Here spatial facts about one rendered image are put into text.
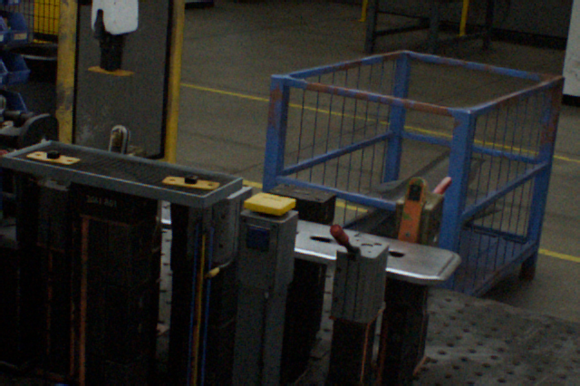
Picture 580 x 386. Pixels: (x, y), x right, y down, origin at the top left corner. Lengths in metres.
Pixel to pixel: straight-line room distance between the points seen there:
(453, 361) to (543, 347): 0.24
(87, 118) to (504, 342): 3.26
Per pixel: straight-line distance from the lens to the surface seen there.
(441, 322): 2.39
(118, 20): 1.96
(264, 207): 1.52
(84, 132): 5.20
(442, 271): 1.82
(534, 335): 2.40
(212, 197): 1.54
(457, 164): 3.62
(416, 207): 1.97
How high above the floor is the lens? 1.60
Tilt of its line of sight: 16 degrees down
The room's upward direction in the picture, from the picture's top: 5 degrees clockwise
